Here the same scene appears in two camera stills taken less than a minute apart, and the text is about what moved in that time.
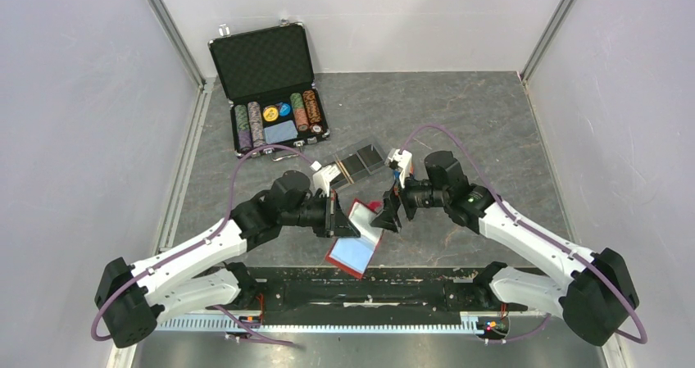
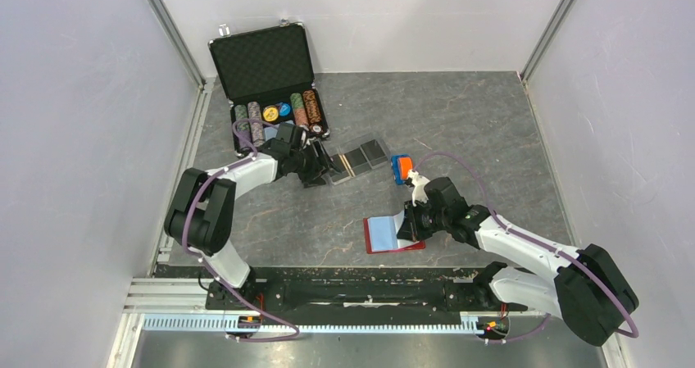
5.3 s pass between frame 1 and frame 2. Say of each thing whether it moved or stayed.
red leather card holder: moved
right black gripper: moved
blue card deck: stayed
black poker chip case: stayed
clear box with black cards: stayed
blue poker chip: stayed
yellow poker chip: stayed
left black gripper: moved
